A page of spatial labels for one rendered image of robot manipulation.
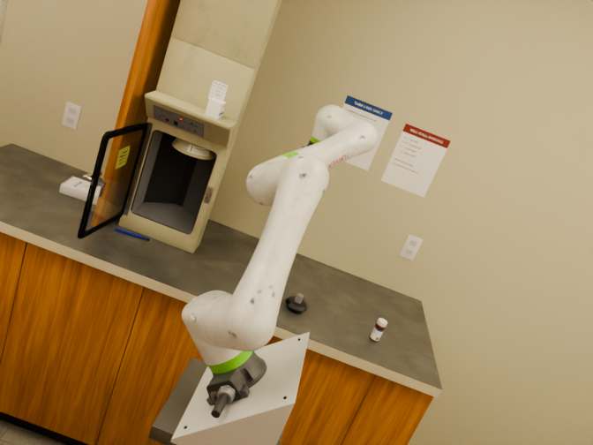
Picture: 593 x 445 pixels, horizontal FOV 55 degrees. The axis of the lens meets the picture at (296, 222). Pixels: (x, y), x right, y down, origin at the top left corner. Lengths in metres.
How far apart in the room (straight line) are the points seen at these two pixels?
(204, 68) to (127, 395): 1.29
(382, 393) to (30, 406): 1.40
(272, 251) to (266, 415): 0.38
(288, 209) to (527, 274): 1.67
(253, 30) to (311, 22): 0.46
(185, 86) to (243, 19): 0.32
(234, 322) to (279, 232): 0.24
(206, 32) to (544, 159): 1.51
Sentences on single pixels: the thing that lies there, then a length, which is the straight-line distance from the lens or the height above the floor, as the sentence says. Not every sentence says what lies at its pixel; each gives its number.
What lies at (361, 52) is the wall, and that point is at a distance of 2.52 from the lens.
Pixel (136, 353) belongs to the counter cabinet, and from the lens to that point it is 2.30.
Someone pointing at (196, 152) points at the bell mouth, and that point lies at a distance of 2.24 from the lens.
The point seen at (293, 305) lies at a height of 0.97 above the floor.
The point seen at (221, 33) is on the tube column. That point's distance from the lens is 2.14.
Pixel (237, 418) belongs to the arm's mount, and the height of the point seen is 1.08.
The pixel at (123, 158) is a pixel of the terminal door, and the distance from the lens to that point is 2.15.
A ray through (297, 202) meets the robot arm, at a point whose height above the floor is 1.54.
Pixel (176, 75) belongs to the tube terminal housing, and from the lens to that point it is 2.19.
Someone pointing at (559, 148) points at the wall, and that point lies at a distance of 2.71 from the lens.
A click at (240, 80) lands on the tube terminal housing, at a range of 2.13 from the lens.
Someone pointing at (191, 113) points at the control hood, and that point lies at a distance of 2.07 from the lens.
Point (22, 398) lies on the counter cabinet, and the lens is 2.63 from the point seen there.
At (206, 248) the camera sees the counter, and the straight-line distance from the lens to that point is 2.42.
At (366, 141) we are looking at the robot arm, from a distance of 1.86.
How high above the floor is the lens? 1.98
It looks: 20 degrees down
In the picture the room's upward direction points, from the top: 22 degrees clockwise
